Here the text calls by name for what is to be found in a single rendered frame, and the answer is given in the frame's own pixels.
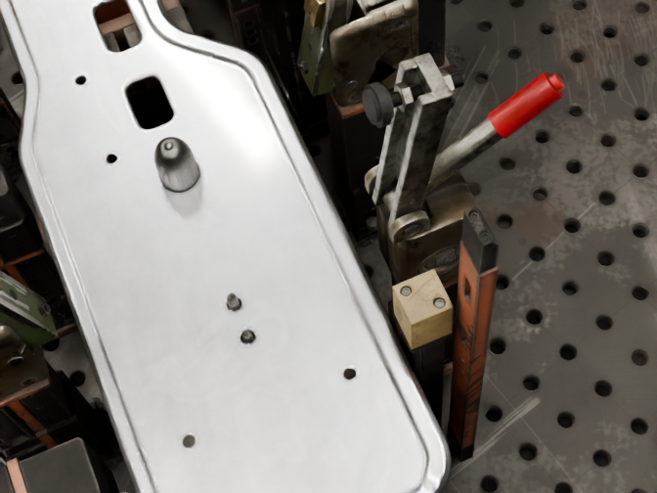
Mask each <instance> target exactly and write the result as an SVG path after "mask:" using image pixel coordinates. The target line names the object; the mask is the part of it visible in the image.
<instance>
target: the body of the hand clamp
mask: <svg viewBox="0 0 657 493"><path fill-rule="evenodd" d="M472 207H476V208H478V209H479V210H480V207H479V206H478V204H477V202H476V200H475V198H474V196H473V195H472V193H471V192H470V190H469V188H468V186H467V184H466V182H465V180H464V179H463V177H462V175H461V173H460V171H458V172H456V173H455V174H453V175H452V176H451V177H449V178H448V179H447V180H445V181H444V182H443V183H441V184H440V185H439V186H437V187H436V188H434V189H433V190H432V191H430V192H429V193H428V194H426V195H425V197H424V201H423V204H422V208H421V210H423V211H425V212H426V214H427V216H428V218H429V220H430V230H428V231H425V232H423V233H421V234H418V235H416V236H413V237H411V238H409V239H406V240H405V241H404V242H400V243H397V244H395V245H394V244H393V243H392V241H391V239H390V235H389V233H388V231H387V226H388V221H389V217H390V213H391V212H390V211H389V210H388V209H387V207H386V205H385V203H383V204H380V205H376V219H377V231H378V243H379V250H380V252H381V254H382V256H383V258H384V260H385V262H386V264H387V266H388V268H389V270H390V272H391V279H392V287H393V286H395V285H397V284H400V283H402V282H404V281H407V280H409V279H411V278H413V277H415V276H418V275H420V274H423V273H425V272H427V271H430V270H432V269H434V270H435V271H436V273H437V275H438V277H439V279H440V281H441V283H442V285H443V287H444V289H445V291H446V293H447V295H448V297H449V299H450V301H451V302H452V304H453V306H454V311H453V327H452V332H453V335H452V336H451V337H450V338H447V339H445V357H444V376H446V375H448V374H450V373H451V372H452V371H453V357H454V341H455V326H456V312H457V297H458V281H459V267H460V240H461V239H462V224H463V212H464V211H465V210H467V209H469V208H472ZM480 211H481V210H480ZM388 314H389V321H390V323H391V325H392V327H393V329H394V331H395V333H396V335H397V337H398V339H399V341H400V343H401V345H402V341H401V332H400V330H399V328H398V326H397V323H396V321H395V319H394V316H393V314H394V306H393V299H392V300H390V301H388Z"/></svg>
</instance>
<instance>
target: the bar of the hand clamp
mask: <svg viewBox="0 0 657 493"><path fill-rule="evenodd" d="M463 85H464V80H463V77H462V75H461V73H460V72H457V73H453V74H449V73H448V72H447V71H445V70H444V69H442V70H439V68H438V67H437V66H436V64H435V62H434V60H433V58H432V57H431V55H430V54H429V53H426V54H423V55H420V56H416V57H415V58H412V59H408V60H405V61H403V62H401V63H400V64H399V68H398V73H397V78H396V83H395V86H394V91H393V92H392V93H389V92H388V90H387V89H386V88H385V87H384V86H383V85H381V84H380V83H378V82H374V83H371V84H368V85H366V87H365V91H363V95H362V99H363V106H364V109H365V112H366V115H367V117H368V119H369V121H370V122H371V124H373V125H375V126H376V127H378V128H381V127H384V126H386V131H385V136H384V141H383V146H382V151H381V156H380V161H379V165H378V170H377V174H376V179H375V184H374V189H373V194H372V200H373V202H374V204H375V205H380V204H383V203H384V201H383V196H384V195H385V191H386V190H387V189H388V188H390V187H392V186H397V188H396V193H395V197H394V201H393V204H392V209H391V213H390V217H389V221H388V226H387V231H388V233H389V227H390V225H391V224H392V223H393V222H394V221H395V220H396V219H398V218H399V217H401V216H403V215H405V214H408V213H410V212H413V211H417V210H421V208H422V204H423V201H424V197H425V193H426V190H427V186H428V183H429V179H430V175H431V172H432V168H433V165H434V161H435V158H436V155H437V151H438V148H439V144H440V140H441V137H442V133H443V130H444V126H445V122H446V119H447V115H448V112H449V108H450V104H451V102H452V98H453V95H454V92H455V89H458V88H461V87H463Z"/></svg>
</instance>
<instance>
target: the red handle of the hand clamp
mask: <svg viewBox="0 0 657 493"><path fill-rule="evenodd" d="M564 87H565V84H564V82H563V80H562V79H561V78H560V76H559V75H558V74H557V73H554V74H553V75H550V74H549V73H548V72H546V71H545V72H543V73H542V74H541V75H539V76H538V77H537V78H535V79H534V80H533V81H531V82H530V83H529V84H527V85H526V86H525V87H523V88H522V89H521V90H519V91H518V92H517V93H515V94H514V95H513V96H511V97H510V98H509V99H507V100H506V101H505V102H503V103H502V104H501V105H499V106H498V107H497V108H495V109H494V110H493V111H491V112H490V113H488V117H487V118H486V119H485V120H483V121H482V122H481V123H479V124H478V125H477V126H475V127H474V128H473V129H471V130H470V131H469V132H467V133H466V134H465V135H463V136H462V137H461V138H459V139H458V140H457V141H455V143H454V144H452V145H451V146H450V147H448V148H447V149H446V150H444V151H443V152H442V153H440V154H439V155H438V156H436V158H435V161H434V165H433V168H432V172H431V175H430V179H429V183H428V186H427V190H426V193H425V194H428V193H429V192H430V191H432V190H433V189H434V188H436V187H437V186H439V185H440V184H441V183H443V182H444V181H445V180H447V179H448V178H449V177H451V176H452V175H453V174H455V173H456V172H458V171H459V170H460V169H462V168H463V167H464V166H466V165H467V164H468V163H470V162H471V161H473V160H474V159H475V158H477V157H478V156H480V155H481V154H482V153H484V152H485V151H486V150H488V149H489V148H491V147H492V146H493V145H495V144H496V143H497V142H499V141H500V140H501V139H502V138H505V139H506V138H508V137H509V136H511V135H512V134H513V133H515V132H516V131H517V130H519V129H520V128H521V127H523V126H524V125H526V124H527V123H528V122H530V121H531V120H532V119H534V118H535V117H536V116H538V115H539V114H541V113H542V112H544V111H545V110H546V109H548V108H549V107H550V106H552V105H553V104H555V103H556V102H557V101H559V100H560V99H561V98H563V97H564V94H563V92H562V90H561V89H562V88H564ZM396 188H397V186H392V187H390V188H388V189H387V190H386V191H385V195H384V196H383V201H384V203H385V205H386V207H387V209H388V210H389V211H390V212H391V209H392V204H393V201H394V197H395V193H396Z"/></svg>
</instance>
